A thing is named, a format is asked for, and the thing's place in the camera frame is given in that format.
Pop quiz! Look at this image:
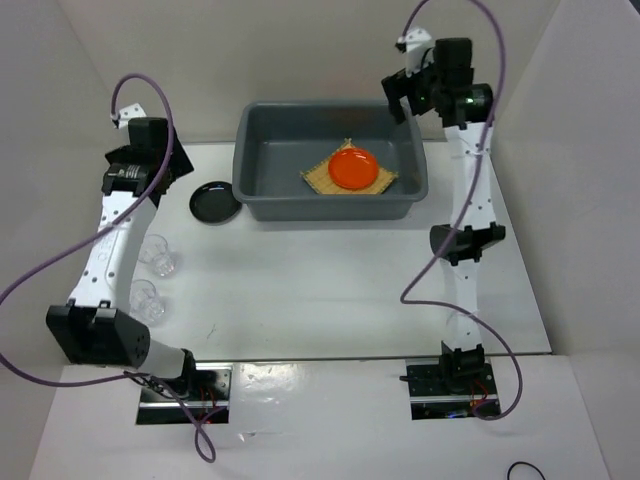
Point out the purple cable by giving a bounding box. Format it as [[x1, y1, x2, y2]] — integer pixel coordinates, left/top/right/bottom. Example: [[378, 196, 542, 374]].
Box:
[[399, 0, 525, 421], [0, 73, 226, 462]]

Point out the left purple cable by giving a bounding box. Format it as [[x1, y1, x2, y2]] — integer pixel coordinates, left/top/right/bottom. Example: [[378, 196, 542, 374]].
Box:
[[0, 73, 226, 462]]

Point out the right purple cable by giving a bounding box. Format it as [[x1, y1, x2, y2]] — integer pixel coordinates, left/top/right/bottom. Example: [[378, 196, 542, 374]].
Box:
[[399, 0, 525, 421]]

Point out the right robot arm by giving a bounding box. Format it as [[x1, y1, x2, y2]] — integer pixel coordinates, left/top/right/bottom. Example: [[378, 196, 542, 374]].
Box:
[[382, 27, 506, 393]]

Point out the woven bamboo mat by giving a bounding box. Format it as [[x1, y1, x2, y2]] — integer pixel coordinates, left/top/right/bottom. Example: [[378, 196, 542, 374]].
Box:
[[301, 138, 399, 195]]

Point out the clear plastic cup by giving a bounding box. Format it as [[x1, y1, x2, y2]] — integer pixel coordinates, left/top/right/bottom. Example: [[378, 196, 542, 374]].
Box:
[[138, 234, 177, 278], [129, 279, 166, 326]]

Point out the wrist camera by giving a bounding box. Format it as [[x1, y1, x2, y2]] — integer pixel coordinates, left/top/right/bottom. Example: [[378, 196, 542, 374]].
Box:
[[110, 103, 147, 130], [396, 27, 435, 78]]

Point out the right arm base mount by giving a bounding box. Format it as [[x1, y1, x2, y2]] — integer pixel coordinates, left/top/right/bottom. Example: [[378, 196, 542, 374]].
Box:
[[399, 358, 501, 420]]

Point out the grey plastic bin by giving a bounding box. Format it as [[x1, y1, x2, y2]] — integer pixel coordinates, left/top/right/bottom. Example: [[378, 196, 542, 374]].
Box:
[[232, 100, 429, 221]]

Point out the orange plate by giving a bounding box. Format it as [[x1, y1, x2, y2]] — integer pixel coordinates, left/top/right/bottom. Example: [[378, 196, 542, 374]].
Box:
[[328, 147, 379, 190]]

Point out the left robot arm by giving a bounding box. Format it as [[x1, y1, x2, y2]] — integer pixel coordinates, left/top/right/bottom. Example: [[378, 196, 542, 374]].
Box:
[[46, 117, 199, 400]]

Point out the black cable loop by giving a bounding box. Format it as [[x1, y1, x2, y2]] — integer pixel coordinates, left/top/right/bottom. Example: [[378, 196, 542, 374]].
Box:
[[508, 460, 549, 480]]

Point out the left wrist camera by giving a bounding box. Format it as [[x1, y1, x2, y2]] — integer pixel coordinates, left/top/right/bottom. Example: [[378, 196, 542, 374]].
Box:
[[110, 103, 147, 130]]

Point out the black plate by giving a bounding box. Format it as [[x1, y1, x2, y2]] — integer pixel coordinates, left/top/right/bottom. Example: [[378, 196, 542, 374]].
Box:
[[189, 181, 242, 225]]

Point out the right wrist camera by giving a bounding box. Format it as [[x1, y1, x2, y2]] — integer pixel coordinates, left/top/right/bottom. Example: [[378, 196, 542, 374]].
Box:
[[396, 27, 435, 78]]

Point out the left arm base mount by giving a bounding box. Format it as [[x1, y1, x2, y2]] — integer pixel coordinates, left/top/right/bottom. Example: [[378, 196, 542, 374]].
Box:
[[135, 362, 233, 426]]

